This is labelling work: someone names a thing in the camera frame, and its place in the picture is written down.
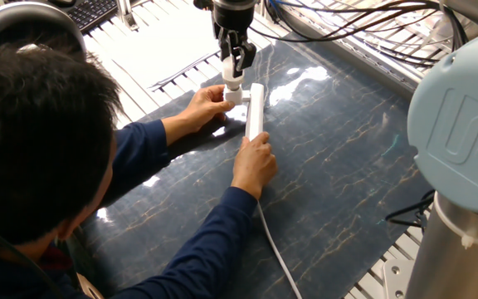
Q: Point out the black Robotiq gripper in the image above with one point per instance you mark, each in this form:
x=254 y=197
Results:
x=235 y=18

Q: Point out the white bulb holder adapter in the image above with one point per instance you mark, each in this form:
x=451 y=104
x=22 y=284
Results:
x=232 y=96

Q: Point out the white power strip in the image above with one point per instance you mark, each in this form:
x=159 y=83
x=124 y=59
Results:
x=255 y=112

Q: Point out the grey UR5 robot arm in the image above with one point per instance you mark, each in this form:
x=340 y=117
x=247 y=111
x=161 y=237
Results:
x=459 y=124

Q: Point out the left forearm blue sleeve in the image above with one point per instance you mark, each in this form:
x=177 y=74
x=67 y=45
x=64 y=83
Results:
x=135 y=158

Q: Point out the right forearm blue sleeve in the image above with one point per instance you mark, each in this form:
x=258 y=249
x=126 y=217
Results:
x=201 y=249

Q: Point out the person's left hand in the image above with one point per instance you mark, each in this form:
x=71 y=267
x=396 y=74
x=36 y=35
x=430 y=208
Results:
x=201 y=110

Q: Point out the person's right hand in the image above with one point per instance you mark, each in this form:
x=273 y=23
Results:
x=255 y=166

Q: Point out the white paper stack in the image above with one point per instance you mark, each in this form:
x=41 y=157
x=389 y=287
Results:
x=160 y=45

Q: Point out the black keyboard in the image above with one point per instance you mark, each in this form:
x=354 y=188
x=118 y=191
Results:
x=91 y=12

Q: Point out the dark blue marble mat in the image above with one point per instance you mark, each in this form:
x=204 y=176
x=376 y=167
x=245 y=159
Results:
x=347 y=158

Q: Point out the aluminium post with bracket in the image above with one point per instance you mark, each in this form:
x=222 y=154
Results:
x=125 y=12

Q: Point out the aluminium corner bracket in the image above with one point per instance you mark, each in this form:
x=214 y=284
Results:
x=394 y=276

